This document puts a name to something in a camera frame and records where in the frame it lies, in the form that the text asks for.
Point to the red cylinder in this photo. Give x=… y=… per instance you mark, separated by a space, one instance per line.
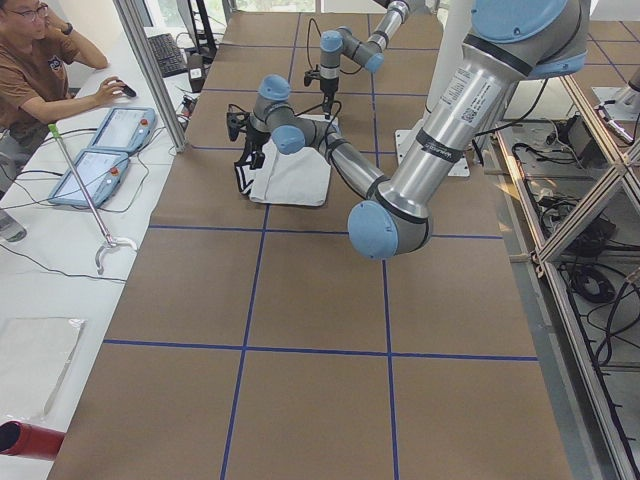
x=30 y=441

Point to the seated person brown shirt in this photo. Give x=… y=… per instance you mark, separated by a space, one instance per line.
x=36 y=47

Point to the white cartoon print t-shirt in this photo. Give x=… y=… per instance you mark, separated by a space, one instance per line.
x=293 y=173

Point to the blue teach pendant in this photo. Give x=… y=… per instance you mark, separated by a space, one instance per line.
x=101 y=171
x=125 y=129

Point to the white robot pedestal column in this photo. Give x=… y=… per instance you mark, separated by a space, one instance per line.
x=479 y=76

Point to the clear plastic bag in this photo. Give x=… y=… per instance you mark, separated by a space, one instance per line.
x=35 y=355

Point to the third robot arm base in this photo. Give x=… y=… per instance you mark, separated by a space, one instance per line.
x=619 y=103

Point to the lower blue teach pendant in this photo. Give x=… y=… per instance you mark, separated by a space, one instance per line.
x=101 y=171

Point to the black keyboard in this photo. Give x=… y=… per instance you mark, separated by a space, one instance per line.
x=168 y=55

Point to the black computer mouse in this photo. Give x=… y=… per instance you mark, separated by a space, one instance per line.
x=128 y=91

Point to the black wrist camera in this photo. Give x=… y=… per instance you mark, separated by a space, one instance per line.
x=310 y=76
x=237 y=119

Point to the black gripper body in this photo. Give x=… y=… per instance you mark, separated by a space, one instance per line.
x=327 y=89
x=256 y=138

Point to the aluminium frame post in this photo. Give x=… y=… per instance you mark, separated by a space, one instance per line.
x=135 y=33

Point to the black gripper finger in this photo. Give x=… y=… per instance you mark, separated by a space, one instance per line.
x=327 y=105
x=256 y=159

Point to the person's hand on mouse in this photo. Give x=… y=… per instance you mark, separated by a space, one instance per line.
x=109 y=90

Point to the black power supply box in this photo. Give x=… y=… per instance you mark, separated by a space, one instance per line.
x=574 y=133

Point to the silver reacher grabber tool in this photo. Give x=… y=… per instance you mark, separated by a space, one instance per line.
x=111 y=242

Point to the upper blue teach pendant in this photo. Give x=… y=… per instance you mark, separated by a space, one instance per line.
x=125 y=129

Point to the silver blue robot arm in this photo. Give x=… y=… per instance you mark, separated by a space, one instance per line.
x=548 y=38
x=340 y=42

